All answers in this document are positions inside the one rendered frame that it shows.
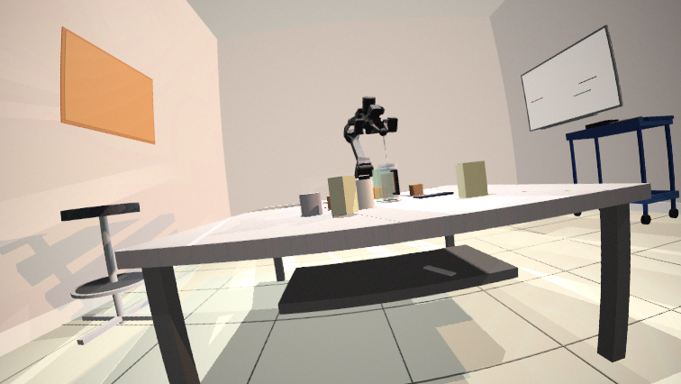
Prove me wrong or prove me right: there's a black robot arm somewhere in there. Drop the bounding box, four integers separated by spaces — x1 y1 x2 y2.
343 96 385 180

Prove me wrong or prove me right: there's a pale yellow rectangular block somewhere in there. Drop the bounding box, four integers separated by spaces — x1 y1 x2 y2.
328 176 359 215
455 160 488 198

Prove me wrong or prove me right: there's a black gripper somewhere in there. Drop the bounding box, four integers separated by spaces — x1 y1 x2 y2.
354 117 398 135

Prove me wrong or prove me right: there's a grey cylinder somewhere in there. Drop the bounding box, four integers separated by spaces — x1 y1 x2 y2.
299 192 322 216

